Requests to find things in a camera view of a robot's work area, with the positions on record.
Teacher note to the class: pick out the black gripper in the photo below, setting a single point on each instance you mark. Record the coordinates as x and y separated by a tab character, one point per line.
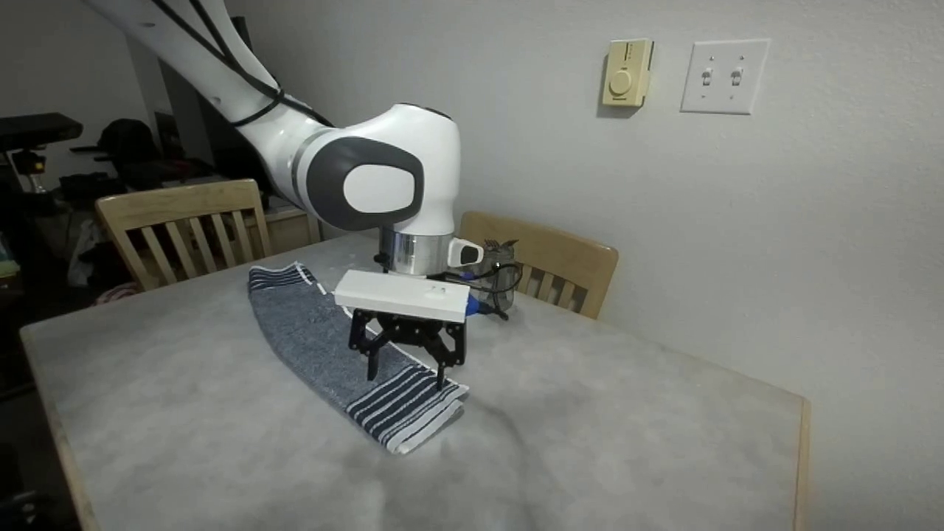
411	328

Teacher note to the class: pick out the grey towel with striped ends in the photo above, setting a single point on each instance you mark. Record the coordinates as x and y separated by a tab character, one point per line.
305	328

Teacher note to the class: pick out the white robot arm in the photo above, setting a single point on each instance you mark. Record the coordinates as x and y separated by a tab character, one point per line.
297	150

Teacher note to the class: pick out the clear glass jar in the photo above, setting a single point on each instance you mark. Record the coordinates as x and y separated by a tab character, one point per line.
504	287

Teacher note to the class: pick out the small wooden cabinet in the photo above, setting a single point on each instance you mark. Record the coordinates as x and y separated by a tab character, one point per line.
297	231

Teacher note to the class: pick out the wooden dish rack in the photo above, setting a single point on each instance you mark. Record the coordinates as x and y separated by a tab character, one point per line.
566	256

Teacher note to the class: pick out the wooden chair with tall slats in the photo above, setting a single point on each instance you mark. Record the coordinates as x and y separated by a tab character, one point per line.
179	204

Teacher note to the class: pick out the black bag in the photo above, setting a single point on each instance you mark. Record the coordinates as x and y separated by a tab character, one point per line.
128	139

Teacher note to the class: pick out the black bench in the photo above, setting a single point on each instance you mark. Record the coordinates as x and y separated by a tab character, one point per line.
41	128

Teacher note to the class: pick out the cream wall thermostat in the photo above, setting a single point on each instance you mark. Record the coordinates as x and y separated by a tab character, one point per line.
628	77

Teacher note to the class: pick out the white double switch plate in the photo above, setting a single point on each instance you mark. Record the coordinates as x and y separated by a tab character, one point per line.
728	91

